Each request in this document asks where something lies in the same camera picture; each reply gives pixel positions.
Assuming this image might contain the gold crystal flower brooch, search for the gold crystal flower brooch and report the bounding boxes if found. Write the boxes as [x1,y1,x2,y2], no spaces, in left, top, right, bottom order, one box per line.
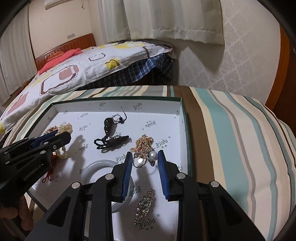
[43,126,58,135]

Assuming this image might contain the red knotted cord charm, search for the red knotted cord charm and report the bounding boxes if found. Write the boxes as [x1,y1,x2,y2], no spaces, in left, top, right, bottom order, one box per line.
[42,154,59,183]

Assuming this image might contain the white pearl necklace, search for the white pearl necklace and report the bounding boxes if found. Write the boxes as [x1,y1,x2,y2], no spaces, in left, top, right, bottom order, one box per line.
[54,122,74,160]

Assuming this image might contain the white jade bangle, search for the white jade bangle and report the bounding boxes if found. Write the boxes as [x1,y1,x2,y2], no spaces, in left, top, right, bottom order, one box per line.
[80,160,132,213]

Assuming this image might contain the silver rhinestone brooch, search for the silver rhinestone brooch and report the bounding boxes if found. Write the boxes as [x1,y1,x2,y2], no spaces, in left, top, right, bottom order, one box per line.
[133,189,154,225]

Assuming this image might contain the black cord pendant necklace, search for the black cord pendant necklace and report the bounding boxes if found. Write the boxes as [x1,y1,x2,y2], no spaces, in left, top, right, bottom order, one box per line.
[93,106,131,151]

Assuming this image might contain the silver pearl ring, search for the silver pearl ring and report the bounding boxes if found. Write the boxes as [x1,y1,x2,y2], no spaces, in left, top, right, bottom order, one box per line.
[132,150,159,168]

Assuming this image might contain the rose gold chain necklace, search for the rose gold chain necklace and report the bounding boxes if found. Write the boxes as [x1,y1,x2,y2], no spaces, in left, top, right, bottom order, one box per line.
[129,134,156,166]

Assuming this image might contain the green jewelry box tray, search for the green jewelry box tray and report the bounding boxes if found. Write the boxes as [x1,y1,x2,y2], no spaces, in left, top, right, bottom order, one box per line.
[26,97,192,240]

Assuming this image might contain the person's left hand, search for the person's left hand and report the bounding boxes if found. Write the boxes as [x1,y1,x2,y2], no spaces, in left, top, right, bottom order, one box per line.
[1,196,34,231]

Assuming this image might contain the striped tablecloth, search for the striped tablecloth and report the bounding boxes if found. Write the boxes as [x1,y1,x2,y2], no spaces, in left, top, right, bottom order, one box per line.
[6,86,295,240]

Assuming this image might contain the left striped curtain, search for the left striped curtain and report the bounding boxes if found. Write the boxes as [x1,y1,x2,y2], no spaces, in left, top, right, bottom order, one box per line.
[1,6,37,104]

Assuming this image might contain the red pillow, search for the red pillow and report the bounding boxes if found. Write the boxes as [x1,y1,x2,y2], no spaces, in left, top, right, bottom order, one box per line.
[38,48,82,75]

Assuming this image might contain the wooden headboard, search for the wooden headboard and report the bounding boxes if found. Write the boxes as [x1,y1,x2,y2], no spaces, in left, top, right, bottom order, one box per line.
[35,33,96,71]

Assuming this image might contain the bed with patterned quilt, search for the bed with patterned quilt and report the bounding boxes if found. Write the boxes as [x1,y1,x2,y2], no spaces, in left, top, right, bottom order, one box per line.
[1,41,176,133]

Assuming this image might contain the wooden door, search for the wooden door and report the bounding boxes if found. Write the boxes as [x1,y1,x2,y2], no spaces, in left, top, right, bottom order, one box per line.
[265,27,295,120]

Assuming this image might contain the white air conditioner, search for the white air conditioner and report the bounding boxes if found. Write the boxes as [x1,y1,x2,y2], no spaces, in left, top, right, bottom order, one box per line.
[44,0,69,10]

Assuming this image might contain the white window curtain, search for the white window curtain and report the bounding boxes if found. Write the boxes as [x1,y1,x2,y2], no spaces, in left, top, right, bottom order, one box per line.
[98,0,224,45]

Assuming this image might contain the wall power outlet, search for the wall power outlet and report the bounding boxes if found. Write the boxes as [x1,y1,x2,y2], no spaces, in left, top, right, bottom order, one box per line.
[67,34,75,39]

